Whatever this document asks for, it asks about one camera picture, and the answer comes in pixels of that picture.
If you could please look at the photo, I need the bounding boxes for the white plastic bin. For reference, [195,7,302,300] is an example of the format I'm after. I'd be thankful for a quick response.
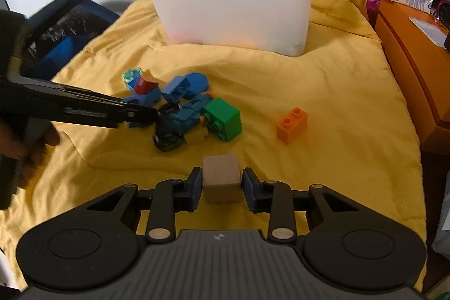
[136,0,319,57]

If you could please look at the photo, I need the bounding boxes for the pink black round device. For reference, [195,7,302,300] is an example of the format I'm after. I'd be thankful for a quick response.
[436,0,450,23]

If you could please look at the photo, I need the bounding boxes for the black toy car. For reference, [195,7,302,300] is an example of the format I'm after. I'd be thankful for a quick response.
[153,105,185,152]

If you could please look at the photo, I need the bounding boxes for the blue toy block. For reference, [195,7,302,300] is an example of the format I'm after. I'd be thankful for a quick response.
[123,93,160,129]

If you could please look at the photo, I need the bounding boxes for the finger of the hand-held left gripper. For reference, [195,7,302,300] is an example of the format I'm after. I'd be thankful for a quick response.
[21,93,159,129]
[10,77,159,114]

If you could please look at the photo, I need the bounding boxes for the orange toy brick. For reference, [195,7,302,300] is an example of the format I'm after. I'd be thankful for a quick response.
[276,107,308,145]

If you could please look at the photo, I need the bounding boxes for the large orange box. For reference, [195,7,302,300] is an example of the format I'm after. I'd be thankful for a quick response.
[373,0,450,153]

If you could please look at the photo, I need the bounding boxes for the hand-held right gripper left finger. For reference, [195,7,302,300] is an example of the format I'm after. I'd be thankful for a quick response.
[86,166,204,244]

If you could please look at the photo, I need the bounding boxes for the wooden cube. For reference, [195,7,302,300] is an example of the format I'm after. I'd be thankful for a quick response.
[202,155,243,204]

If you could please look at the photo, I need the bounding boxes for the person's left hand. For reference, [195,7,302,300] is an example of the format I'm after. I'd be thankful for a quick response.
[0,121,59,188]

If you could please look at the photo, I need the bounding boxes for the teal toy car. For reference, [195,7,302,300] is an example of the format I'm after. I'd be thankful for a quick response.
[165,93,215,132]

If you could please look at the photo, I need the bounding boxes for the blue toy disc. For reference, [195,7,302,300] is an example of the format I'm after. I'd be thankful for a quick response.
[184,73,211,98]

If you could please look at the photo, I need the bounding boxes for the green toy brick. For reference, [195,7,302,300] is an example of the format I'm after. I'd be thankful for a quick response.
[202,97,242,142]

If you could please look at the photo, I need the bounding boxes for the large blue toy brick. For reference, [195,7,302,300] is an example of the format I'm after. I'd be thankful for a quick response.
[160,75,192,103]

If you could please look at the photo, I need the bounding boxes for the red printed toy block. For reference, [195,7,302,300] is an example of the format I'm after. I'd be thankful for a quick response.
[135,76,159,95]

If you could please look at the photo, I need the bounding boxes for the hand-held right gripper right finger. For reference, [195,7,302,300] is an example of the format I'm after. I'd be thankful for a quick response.
[242,167,356,244]

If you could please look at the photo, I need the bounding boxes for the yellow blanket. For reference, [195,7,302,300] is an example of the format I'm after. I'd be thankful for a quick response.
[0,0,428,290]

